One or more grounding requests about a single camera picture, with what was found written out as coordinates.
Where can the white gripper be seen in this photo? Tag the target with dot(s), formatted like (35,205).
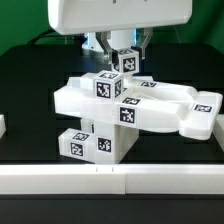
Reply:
(103,16)

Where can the white tagged cube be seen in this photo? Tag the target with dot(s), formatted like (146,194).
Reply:
(125,61)
(108,85)

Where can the white chair back frame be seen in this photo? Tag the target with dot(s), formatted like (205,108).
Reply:
(144,104)

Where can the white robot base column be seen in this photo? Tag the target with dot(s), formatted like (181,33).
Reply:
(118,39)

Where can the white block right edge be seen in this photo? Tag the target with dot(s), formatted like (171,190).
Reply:
(218,131)

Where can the white front rail bar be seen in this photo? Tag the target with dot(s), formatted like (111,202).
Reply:
(112,179)

